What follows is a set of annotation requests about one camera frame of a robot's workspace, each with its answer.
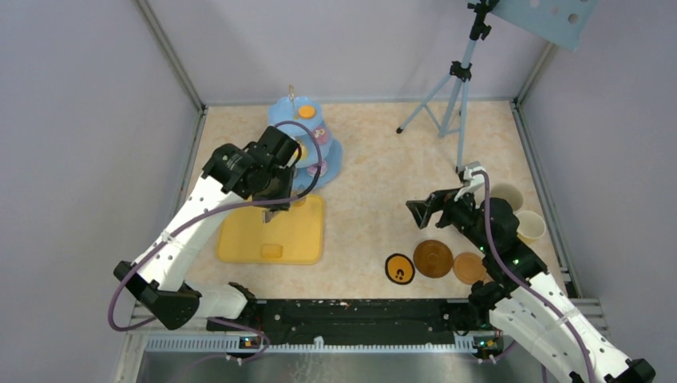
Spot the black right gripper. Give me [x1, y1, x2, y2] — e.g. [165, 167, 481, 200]
[406, 182, 492, 254]

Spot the yellow serving tray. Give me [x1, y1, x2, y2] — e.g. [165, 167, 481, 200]
[216, 194, 325, 265]

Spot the purple donut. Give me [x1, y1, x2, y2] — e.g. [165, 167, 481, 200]
[306, 160, 328, 177]

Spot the pink flower donut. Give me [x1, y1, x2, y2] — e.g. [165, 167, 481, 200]
[312, 125, 332, 145]

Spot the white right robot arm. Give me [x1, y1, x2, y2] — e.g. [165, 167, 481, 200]
[406, 189, 656, 382]

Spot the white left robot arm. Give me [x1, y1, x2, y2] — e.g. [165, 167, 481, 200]
[113, 126, 300, 330]

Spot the dark brown wooden saucer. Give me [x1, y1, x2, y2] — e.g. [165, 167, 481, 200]
[413, 239, 454, 278]

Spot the light brown wooden coaster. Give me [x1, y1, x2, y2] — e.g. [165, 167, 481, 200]
[453, 252, 487, 285]

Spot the black and yellow round coaster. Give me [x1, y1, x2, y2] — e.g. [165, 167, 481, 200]
[384, 254, 416, 286]

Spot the cream cup rear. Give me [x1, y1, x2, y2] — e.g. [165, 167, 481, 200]
[490, 183, 524, 211]

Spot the cream cup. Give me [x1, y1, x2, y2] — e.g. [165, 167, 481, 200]
[517, 210, 547, 243]
[490, 183, 524, 211]

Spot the light blue tripod stand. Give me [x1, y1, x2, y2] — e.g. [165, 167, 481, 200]
[396, 0, 500, 171]

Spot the cream cup front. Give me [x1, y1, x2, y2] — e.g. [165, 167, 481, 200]
[517, 210, 547, 243]

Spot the blue three-tier cake stand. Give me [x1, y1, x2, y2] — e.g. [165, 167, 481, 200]
[267, 85, 342, 192]

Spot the light blue perforated panel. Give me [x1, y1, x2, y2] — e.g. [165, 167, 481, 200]
[491, 0, 598, 52]

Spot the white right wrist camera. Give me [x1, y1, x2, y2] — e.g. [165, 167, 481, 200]
[457, 161, 486, 187]

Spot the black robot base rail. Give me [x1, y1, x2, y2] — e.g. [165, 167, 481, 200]
[233, 298, 494, 334]

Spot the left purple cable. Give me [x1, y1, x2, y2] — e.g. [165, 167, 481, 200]
[107, 120, 323, 365]

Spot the purple cable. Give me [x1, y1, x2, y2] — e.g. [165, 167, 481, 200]
[107, 120, 323, 365]
[473, 168, 599, 383]

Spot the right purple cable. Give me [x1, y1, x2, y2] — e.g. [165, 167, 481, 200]
[473, 168, 599, 383]

